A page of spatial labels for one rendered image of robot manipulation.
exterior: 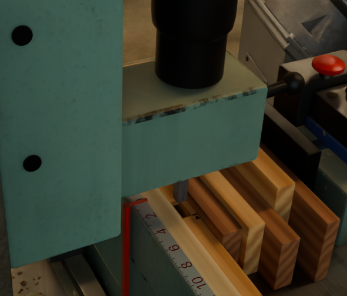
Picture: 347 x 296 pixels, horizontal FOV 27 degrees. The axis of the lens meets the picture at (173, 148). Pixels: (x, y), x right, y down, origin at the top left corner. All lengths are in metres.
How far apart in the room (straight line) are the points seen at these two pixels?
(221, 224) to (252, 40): 0.80
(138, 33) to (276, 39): 1.70
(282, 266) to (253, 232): 0.04
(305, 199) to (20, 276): 0.31
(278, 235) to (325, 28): 0.71
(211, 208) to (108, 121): 0.19
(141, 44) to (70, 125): 2.40
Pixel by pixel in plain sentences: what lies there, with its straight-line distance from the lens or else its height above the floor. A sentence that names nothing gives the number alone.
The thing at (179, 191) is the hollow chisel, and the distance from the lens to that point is 0.61.
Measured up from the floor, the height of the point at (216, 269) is 0.95.
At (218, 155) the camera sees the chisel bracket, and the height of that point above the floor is 1.02.
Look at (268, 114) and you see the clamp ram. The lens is 0.65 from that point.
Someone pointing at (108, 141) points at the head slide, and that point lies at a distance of 0.46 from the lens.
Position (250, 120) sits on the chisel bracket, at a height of 1.04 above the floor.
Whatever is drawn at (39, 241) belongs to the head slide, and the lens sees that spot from 0.48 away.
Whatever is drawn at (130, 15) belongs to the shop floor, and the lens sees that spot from 3.05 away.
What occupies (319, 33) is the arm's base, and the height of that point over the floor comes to 0.79.
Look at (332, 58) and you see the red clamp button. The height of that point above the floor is 1.03.
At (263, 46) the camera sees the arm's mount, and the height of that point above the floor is 0.74.
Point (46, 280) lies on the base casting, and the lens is 0.76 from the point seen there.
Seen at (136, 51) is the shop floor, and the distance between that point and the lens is 2.78.
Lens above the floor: 1.35
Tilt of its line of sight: 36 degrees down
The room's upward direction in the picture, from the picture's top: 4 degrees clockwise
